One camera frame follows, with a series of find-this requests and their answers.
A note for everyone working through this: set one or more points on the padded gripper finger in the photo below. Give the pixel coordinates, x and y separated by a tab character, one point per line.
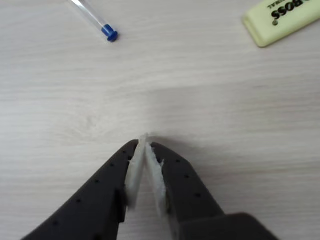
95	195
185	190

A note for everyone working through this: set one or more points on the blue capped clear pen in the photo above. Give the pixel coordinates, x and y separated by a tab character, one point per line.
110	32

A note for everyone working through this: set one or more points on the yellow highlighter marker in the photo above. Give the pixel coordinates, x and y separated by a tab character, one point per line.
275	25

